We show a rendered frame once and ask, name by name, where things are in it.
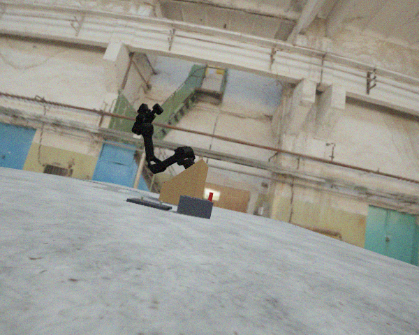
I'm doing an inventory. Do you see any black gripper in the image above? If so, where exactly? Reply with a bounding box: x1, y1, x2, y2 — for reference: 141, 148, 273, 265
143, 103, 163, 123

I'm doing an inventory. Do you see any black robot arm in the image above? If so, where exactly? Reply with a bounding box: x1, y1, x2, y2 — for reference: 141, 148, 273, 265
132, 103, 196, 174

